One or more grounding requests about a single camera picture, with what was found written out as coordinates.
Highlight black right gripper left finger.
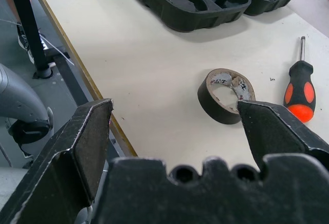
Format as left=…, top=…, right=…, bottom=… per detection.
left=0, top=98, right=114, bottom=224

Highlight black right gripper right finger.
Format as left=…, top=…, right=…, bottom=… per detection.
left=236, top=99, right=329, bottom=172

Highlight black orange stubby-handled screwdriver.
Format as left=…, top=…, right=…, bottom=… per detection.
left=283, top=36, right=317, bottom=124

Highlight black electrical tape roll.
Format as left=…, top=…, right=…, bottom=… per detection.
left=197, top=68, right=257, bottom=125

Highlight black tool case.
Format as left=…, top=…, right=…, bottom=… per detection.
left=124, top=0, right=299, bottom=32

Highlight silver robot body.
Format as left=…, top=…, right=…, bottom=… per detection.
left=0, top=63, right=54, bottom=158

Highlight black and white sneaker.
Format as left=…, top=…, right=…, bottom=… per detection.
left=16, top=25, right=56, bottom=68

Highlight black metal stand pole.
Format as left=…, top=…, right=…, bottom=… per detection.
left=9, top=0, right=52, bottom=79

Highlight black table frame bar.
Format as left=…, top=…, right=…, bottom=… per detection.
left=45, top=46, right=121, bottom=158

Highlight thin white string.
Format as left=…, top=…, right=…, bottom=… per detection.
left=0, top=18, right=76, bottom=66

